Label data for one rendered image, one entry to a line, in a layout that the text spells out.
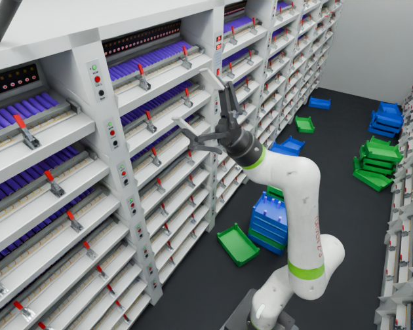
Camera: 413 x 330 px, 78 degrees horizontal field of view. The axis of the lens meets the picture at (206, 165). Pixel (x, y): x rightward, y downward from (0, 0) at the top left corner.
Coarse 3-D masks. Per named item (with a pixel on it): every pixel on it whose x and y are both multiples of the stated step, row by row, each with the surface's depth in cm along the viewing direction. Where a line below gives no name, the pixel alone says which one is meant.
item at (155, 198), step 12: (204, 144) 159; (204, 156) 156; (180, 168) 146; (192, 168) 149; (168, 180) 138; (180, 180) 142; (156, 192) 132; (168, 192) 137; (144, 204) 126; (156, 204) 131; (144, 216) 126
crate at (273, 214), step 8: (264, 192) 200; (280, 200) 197; (256, 208) 198; (264, 208) 198; (272, 208) 198; (280, 208) 198; (256, 216) 192; (264, 216) 187; (272, 216) 192; (280, 216) 192; (280, 224) 182
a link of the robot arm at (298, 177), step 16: (288, 160) 70; (304, 160) 68; (272, 176) 72; (288, 176) 68; (304, 176) 66; (320, 176) 68; (288, 192) 70; (304, 192) 68; (288, 208) 74; (304, 208) 71; (288, 224) 78; (304, 224) 73; (288, 240) 81; (304, 240) 76; (320, 240) 78; (288, 256) 84; (304, 256) 78; (320, 256) 79
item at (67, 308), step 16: (128, 240) 125; (112, 256) 124; (128, 256) 126; (96, 272) 118; (112, 272) 119; (80, 288) 112; (96, 288) 114; (64, 304) 107; (80, 304) 108; (48, 320) 102; (64, 320) 104
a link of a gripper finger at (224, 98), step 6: (222, 90) 65; (222, 96) 65; (228, 96) 64; (222, 102) 65; (228, 102) 65; (222, 108) 66; (228, 108) 65; (222, 114) 67; (228, 114) 65; (234, 126) 67
